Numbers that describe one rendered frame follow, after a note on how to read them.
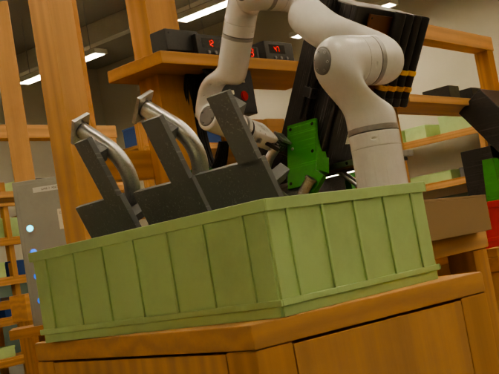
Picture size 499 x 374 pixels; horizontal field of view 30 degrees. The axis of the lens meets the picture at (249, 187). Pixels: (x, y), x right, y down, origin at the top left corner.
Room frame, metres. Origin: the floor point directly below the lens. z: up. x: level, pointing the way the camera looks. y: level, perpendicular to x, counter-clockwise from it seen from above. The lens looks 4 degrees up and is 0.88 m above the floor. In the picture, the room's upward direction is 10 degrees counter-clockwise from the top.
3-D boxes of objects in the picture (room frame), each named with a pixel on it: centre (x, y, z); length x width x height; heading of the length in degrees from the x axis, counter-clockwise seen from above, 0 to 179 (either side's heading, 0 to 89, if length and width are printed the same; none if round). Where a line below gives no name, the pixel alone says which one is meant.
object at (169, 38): (2.92, 0.15, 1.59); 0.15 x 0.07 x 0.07; 139
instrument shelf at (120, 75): (3.17, 0.00, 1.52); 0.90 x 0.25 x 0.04; 139
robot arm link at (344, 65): (2.18, -0.29, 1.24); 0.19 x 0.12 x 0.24; 124
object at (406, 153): (3.00, -0.33, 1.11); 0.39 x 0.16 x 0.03; 49
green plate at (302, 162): (2.91, -0.20, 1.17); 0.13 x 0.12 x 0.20; 139
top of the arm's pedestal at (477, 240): (2.19, -0.31, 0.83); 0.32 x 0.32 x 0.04; 50
